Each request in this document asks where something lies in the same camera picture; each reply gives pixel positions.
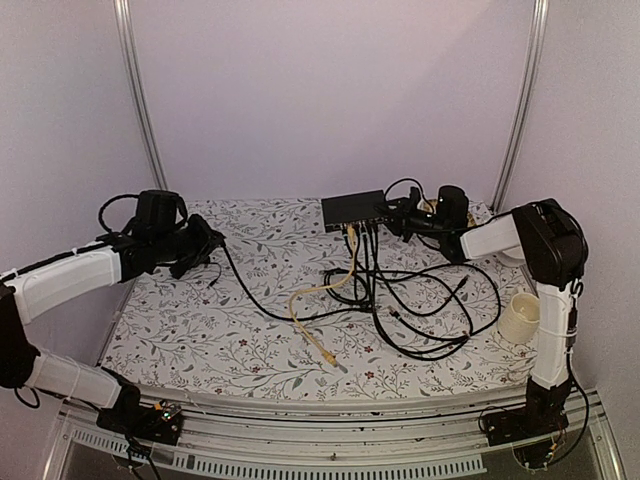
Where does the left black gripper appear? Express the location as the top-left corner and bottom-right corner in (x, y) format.
(154, 213), (224, 270)

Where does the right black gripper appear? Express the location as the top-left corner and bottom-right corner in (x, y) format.
(375, 194), (450, 242)

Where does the black network switch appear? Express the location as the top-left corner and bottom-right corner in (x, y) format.
(321, 190), (388, 233)

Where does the black ethernet cable pulled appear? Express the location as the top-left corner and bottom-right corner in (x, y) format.
(217, 240), (371, 322)

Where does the black power adapter plug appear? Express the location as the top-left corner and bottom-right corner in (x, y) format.
(201, 262), (223, 288)

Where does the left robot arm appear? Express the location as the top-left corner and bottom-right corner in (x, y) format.
(1, 190), (224, 434)

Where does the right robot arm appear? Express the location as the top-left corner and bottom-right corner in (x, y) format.
(377, 185), (589, 436)

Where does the floral table mat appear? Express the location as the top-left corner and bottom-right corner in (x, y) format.
(102, 199), (536, 401)

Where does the white ceramic bowl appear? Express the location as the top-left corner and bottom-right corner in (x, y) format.
(497, 248), (525, 268)

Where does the cream ribbed cup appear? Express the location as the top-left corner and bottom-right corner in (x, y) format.
(497, 292), (540, 344)

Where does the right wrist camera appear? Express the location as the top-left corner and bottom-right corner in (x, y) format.
(405, 187), (423, 214)

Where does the black cable bundle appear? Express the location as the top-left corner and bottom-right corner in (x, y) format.
(322, 222), (503, 361)

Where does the right aluminium frame post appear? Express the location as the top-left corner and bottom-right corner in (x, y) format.
(490, 0), (549, 212)

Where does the aluminium frame post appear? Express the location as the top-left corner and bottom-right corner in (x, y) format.
(490, 0), (549, 212)
(113, 0), (169, 191)

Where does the yellow ethernet cable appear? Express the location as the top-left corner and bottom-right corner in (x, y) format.
(287, 224), (359, 372)

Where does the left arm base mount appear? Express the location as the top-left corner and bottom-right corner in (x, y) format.
(96, 395), (184, 446)

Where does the front aluminium rail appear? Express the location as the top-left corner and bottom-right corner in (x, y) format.
(44, 387), (627, 479)

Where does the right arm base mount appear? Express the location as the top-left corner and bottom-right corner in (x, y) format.
(479, 395), (569, 446)

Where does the left aluminium frame post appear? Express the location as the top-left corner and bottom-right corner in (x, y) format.
(113, 0), (169, 191)

